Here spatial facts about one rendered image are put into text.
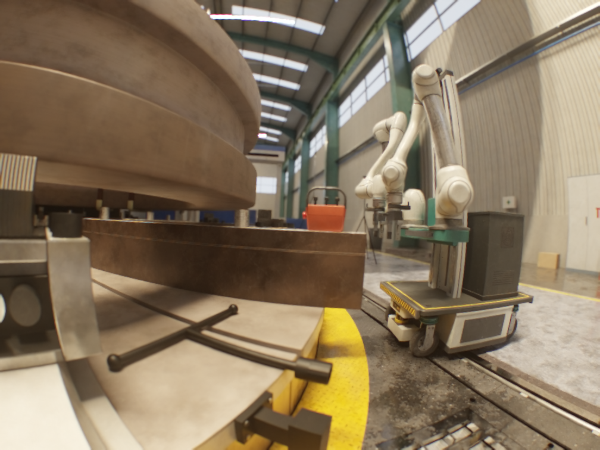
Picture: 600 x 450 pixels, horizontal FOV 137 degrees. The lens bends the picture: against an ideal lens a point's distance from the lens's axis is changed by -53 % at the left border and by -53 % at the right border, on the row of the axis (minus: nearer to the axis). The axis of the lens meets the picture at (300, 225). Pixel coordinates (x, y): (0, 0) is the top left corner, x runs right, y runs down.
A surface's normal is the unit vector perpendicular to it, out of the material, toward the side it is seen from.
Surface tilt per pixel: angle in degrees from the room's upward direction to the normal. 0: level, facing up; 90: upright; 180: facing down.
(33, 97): 90
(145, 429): 0
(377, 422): 0
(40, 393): 0
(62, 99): 90
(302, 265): 90
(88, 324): 90
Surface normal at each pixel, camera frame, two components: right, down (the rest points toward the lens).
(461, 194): -0.41, 0.09
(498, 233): -0.02, 0.00
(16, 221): 0.85, 0.04
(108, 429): 0.04, -1.00
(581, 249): -0.98, -0.04
